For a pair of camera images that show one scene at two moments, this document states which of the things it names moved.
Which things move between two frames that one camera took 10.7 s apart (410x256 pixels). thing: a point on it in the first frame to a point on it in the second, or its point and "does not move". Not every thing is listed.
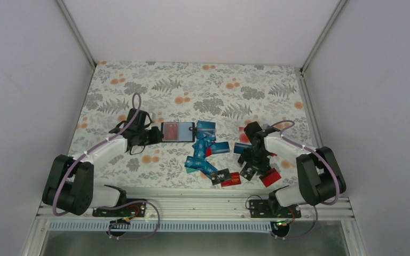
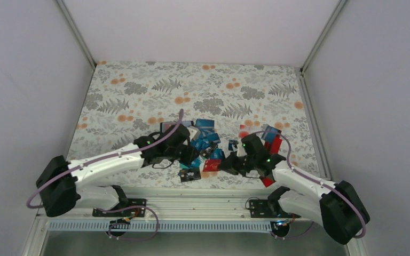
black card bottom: [219, 176] to [190, 174]
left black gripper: [155, 139] to [188, 158]
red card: [270, 177] does not move
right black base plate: [269, 208] does not move
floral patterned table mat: [204, 109] does not move
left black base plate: [137, 209] does not move
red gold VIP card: [235, 180] to [211, 165]
